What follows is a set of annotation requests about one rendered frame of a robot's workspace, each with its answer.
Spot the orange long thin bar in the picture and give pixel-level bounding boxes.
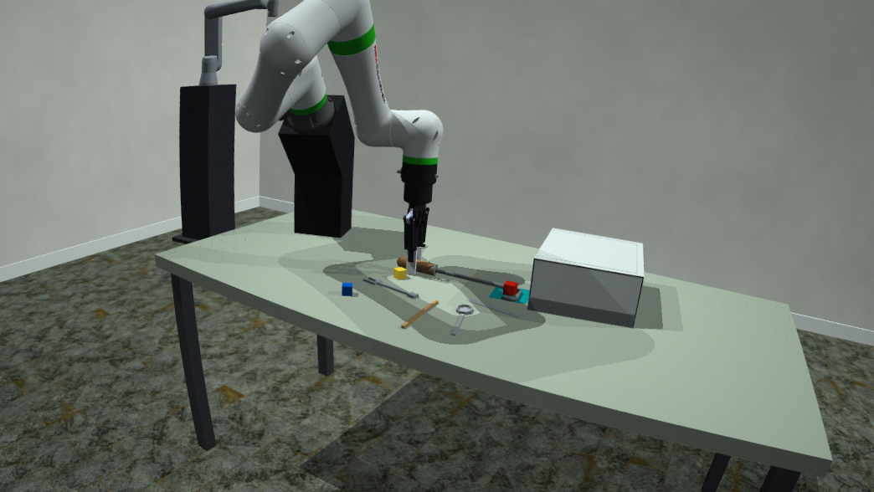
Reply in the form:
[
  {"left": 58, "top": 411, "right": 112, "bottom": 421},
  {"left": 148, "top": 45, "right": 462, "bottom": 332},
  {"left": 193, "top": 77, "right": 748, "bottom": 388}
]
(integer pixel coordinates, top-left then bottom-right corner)
[{"left": 401, "top": 300, "right": 439, "bottom": 329}]

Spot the teal square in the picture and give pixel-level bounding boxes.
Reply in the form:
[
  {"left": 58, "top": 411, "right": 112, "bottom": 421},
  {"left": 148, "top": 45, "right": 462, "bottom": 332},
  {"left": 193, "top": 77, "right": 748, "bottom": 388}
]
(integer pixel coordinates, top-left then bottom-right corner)
[{"left": 489, "top": 287, "right": 530, "bottom": 304}]

